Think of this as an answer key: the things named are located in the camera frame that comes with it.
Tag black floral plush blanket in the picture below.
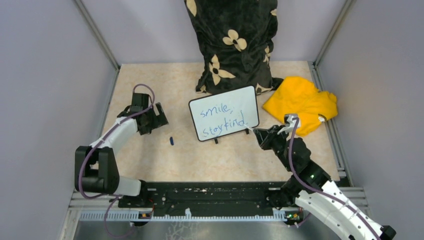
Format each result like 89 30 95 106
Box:
184 0 283 95

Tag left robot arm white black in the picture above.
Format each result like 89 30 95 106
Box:
74 93 169 207

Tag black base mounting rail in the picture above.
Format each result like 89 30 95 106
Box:
86 181 312 226

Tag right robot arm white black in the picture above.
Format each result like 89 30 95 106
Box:
252 125 397 240

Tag yellow folded garment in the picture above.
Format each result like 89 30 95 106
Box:
262 76 338 137

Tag aluminium frame post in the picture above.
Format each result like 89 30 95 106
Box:
72 0 121 72
313 0 356 68

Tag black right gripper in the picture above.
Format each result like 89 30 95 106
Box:
254 124 294 172

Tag small whiteboard black frame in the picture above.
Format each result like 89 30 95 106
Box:
188 86 260 142

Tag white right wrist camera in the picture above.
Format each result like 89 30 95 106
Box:
277 113 301 134

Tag right aluminium frame post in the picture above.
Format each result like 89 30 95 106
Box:
313 0 356 68

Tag left aluminium frame post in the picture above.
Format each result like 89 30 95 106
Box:
72 0 121 72

